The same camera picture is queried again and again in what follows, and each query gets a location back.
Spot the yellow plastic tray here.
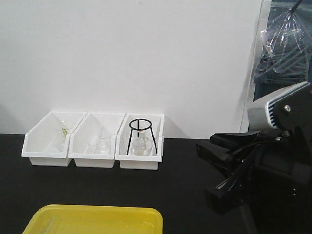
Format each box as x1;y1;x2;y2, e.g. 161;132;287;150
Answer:
23;204;163;234

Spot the white right storage bin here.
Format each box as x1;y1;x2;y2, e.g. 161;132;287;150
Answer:
115;113;164;170

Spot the white middle storage bin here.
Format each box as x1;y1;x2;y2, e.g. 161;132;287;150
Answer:
68;112;125;168

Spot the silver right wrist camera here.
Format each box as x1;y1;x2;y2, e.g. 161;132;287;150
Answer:
248;81;312;131

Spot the clear glass beaker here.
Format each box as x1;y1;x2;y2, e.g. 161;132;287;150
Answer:
86;135;111;154

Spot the white storage bin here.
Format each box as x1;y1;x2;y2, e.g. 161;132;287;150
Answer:
68;112;125;168
115;113;164;170
21;111;87;167

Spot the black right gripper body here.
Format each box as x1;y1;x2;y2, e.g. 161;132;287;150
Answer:
231;84;312;234

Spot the clear glass funnel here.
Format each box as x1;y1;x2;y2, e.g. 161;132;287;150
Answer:
53;120;72;152

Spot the black wire tripod stand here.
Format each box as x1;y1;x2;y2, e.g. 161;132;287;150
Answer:
126;118;158;155

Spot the clear plastic wrapped bundle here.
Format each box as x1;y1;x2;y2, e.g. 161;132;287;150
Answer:
253;0;312;85

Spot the white left storage bin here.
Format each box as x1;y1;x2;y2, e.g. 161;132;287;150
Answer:
21;111;87;167

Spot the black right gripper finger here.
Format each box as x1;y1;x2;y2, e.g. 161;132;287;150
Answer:
205;152;255;215
196;131;261;176

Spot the clear round glass flask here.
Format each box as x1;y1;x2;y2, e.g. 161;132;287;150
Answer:
132;131;153;156

